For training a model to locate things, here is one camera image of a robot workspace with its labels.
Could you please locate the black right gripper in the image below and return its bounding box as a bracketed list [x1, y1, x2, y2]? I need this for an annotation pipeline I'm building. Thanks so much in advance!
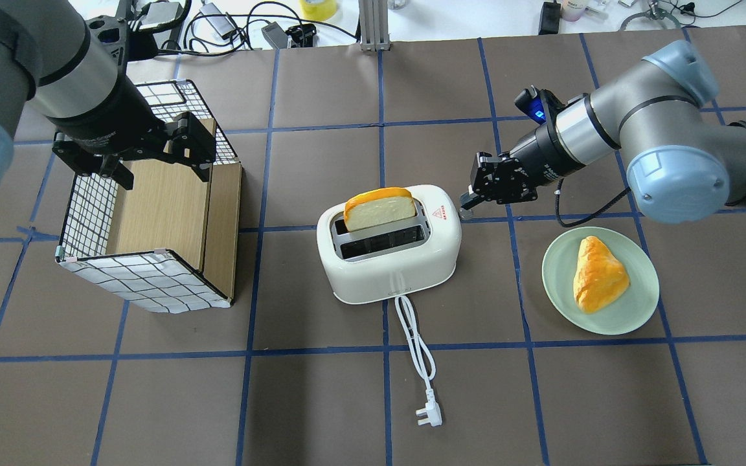
[458, 86, 583, 221]

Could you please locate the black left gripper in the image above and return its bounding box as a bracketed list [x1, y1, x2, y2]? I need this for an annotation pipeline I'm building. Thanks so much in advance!
[51, 78, 216, 190]

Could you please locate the white toaster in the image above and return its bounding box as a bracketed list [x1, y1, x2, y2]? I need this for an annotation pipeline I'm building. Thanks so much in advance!
[317, 184, 462, 305]

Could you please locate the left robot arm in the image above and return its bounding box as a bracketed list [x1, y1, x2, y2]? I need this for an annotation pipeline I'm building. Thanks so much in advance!
[0, 1, 216, 190]

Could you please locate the toast slice in toaster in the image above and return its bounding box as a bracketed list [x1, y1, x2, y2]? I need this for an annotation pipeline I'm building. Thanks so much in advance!
[343, 188, 417, 231]

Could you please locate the triangular golden bread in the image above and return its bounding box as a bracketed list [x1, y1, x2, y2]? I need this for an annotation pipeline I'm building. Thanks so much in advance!
[572, 236, 631, 315]

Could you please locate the light green plate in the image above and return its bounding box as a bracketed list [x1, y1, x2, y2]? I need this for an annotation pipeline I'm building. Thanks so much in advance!
[541, 227, 660, 335]

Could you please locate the black power adapter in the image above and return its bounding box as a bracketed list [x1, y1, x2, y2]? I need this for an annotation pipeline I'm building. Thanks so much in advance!
[537, 1, 561, 36]

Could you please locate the yellow tape roll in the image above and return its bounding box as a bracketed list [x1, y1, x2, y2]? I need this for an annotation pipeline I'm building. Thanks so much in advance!
[299, 0, 338, 23]

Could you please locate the checkered wire basket with wood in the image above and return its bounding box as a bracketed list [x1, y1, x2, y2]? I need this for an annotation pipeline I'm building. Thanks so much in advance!
[54, 80, 243, 313]

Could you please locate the aluminium frame post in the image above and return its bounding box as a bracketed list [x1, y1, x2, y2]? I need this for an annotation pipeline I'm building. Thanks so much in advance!
[358, 0, 392, 52]

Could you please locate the white power cord with plug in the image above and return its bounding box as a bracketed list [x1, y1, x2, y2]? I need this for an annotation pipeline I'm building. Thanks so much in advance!
[394, 294, 444, 428]

